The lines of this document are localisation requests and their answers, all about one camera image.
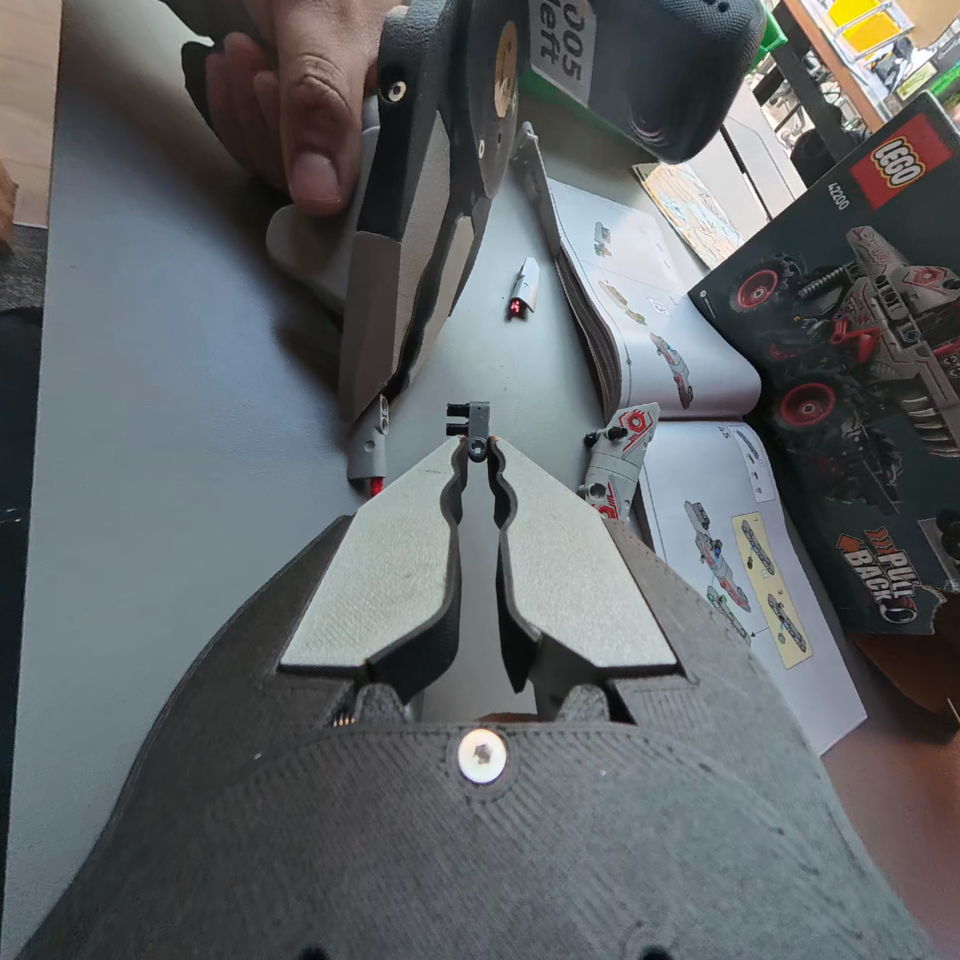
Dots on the open instruction booklet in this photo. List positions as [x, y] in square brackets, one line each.
[660, 337]

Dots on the sticker sheet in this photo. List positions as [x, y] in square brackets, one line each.
[690, 206]

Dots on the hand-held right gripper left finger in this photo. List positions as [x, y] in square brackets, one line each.
[375, 577]

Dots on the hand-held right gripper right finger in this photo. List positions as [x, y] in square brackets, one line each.
[577, 592]

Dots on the black lego box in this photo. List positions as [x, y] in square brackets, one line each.
[825, 375]

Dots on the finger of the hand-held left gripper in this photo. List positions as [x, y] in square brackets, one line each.
[375, 322]
[446, 225]

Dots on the grey winged lego assembly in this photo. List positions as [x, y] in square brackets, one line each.
[626, 442]

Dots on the dark grey lego connector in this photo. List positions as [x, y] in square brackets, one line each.
[476, 442]

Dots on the yellow storage bins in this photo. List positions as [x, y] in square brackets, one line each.
[862, 19]

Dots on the small grey lego piece, red end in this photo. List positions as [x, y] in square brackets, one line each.
[525, 281]

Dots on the person's left hand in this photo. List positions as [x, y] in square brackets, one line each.
[315, 112]

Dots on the long grey lego piece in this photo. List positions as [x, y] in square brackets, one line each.
[367, 450]

